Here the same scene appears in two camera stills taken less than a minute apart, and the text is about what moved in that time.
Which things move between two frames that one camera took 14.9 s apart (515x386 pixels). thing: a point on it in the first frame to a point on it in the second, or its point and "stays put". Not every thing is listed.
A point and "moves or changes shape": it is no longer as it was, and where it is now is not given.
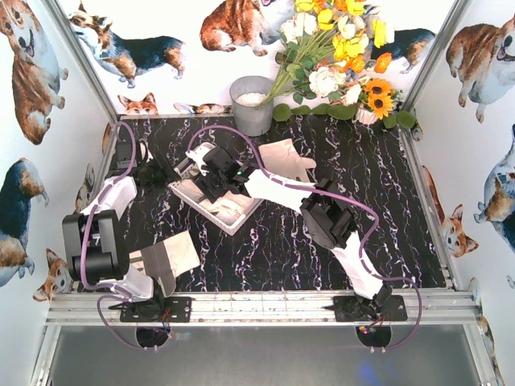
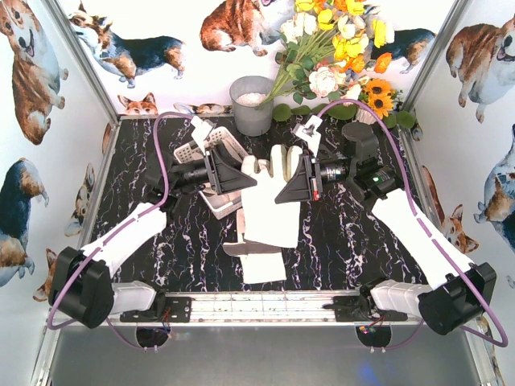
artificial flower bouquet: (327, 47) stays put
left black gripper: (154, 173) to (212, 170)
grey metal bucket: (250, 118) stays put
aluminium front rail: (104, 310) stays put
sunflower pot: (376, 100) stays put
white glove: (281, 158) moves or changes shape
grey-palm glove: (153, 262) to (261, 262)
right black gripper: (207, 185) to (311, 175)
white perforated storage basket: (195, 207) to (223, 204)
